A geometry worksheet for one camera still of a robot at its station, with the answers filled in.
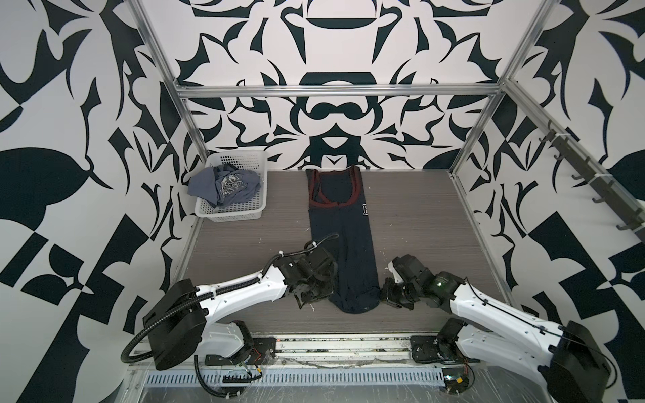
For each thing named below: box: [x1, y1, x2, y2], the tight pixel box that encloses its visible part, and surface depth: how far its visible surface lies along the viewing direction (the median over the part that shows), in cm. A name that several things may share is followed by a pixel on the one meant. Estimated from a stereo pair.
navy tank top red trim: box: [305, 167, 380, 315], surface depth 102 cm
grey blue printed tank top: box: [187, 162, 262, 209], surface depth 107 cm
